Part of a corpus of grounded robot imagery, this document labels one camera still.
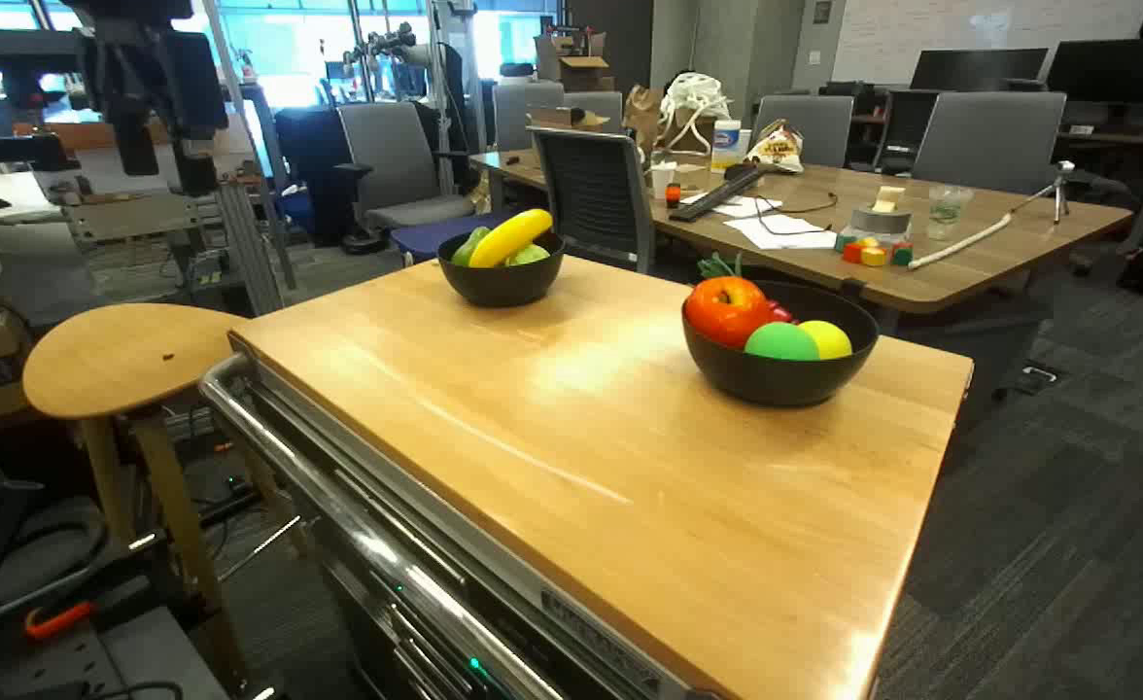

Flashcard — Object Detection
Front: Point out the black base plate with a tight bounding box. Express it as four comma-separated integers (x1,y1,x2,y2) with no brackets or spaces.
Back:
0,601,232,700

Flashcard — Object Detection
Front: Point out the black power strip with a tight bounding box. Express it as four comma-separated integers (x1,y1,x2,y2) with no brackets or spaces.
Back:
667,156,779,227

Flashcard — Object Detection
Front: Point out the yellow banana toy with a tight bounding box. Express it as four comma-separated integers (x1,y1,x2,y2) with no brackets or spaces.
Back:
464,205,561,273

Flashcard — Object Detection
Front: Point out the white rope bundle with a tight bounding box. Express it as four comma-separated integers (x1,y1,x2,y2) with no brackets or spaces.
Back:
656,69,735,152

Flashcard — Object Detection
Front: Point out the small silver tripod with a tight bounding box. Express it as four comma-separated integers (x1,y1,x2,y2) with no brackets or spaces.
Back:
1035,156,1081,227

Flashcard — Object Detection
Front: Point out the yellow round fruit toy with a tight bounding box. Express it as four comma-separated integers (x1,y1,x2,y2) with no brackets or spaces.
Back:
796,315,854,365

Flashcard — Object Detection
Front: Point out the black computer monitor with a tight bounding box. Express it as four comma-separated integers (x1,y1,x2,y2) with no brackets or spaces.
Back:
910,47,1055,94
1046,35,1143,109

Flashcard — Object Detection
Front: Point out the round wooden stool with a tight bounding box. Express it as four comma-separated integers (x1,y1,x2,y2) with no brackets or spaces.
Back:
19,302,257,694

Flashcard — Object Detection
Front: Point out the white paper sheet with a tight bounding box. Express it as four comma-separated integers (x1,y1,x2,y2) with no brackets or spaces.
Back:
731,209,838,253
710,191,781,223

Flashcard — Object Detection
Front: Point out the crumpled white bag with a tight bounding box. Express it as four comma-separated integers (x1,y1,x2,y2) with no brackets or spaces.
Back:
746,121,809,177

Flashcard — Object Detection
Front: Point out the orange fruit toy green stem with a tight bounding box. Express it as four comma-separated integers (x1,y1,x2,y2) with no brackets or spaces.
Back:
679,251,781,354

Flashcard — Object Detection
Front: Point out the white stick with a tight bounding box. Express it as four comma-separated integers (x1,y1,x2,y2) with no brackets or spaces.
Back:
906,209,1019,273

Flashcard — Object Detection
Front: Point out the green round fruit toy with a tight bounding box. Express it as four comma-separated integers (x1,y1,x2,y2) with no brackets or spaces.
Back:
744,321,823,365

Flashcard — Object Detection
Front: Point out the large black bowl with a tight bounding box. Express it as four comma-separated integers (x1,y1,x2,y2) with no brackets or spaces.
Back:
678,278,882,414

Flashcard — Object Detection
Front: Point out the black mesh office chair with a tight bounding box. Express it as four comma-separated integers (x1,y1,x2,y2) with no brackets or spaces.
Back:
525,126,661,278

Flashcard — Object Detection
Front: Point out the clear plastic cup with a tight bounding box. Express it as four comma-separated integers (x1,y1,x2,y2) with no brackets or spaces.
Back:
925,182,977,238

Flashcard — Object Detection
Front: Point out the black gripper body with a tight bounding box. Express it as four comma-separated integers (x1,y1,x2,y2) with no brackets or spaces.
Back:
82,12,232,134

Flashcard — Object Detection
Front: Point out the clear plastic bottle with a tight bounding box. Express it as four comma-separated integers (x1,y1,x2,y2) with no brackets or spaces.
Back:
707,117,746,177

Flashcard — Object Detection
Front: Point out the orange handled clamp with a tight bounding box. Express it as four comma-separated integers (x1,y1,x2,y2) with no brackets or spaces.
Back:
19,594,98,647

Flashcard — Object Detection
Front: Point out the wooden top tool cart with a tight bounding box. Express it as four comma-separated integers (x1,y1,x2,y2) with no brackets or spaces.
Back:
207,251,977,700

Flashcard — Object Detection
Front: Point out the aluminium frame stand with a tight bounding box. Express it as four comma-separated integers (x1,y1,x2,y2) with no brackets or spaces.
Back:
61,178,286,321

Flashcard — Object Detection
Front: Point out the grey office chair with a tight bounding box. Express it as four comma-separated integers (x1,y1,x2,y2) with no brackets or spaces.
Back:
749,90,860,173
490,79,573,152
910,90,1070,199

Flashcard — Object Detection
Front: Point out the green pear toy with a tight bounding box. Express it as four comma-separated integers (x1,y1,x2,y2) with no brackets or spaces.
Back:
447,227,492,273

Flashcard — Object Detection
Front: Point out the wooden conference table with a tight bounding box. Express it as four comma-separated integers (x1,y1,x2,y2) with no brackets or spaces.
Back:
472,140,1134,321

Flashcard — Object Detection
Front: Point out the small black bowl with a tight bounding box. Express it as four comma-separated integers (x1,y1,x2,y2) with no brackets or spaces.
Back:
434,227,568,310

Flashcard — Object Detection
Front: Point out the chrome cart handle bar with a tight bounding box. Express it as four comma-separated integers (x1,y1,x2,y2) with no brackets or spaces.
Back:
197,354,577,700

